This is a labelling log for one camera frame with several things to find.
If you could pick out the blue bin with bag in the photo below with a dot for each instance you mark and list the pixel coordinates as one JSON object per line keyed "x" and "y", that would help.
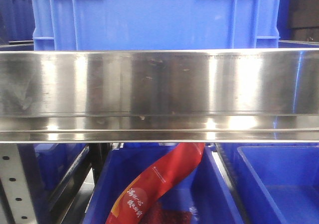
{"x": 201, "y": 198}

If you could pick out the empty blue bin right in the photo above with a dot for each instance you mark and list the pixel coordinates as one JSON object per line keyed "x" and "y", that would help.
{"x": 276, "y": 183}

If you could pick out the red printed snack bag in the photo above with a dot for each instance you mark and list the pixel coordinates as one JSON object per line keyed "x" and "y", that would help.
{"x": 156, "y": 180}

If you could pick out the blue crate on shelf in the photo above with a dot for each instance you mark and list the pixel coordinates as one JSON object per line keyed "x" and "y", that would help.
{"x": 155, "y": 24}

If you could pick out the perforated metal shelf upright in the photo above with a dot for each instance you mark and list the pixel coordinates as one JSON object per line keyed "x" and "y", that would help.
{"x": 22, "y": 185}

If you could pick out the stainless steel shelf rail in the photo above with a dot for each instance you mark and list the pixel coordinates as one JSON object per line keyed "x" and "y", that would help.
{"x": 232, "y": 95}

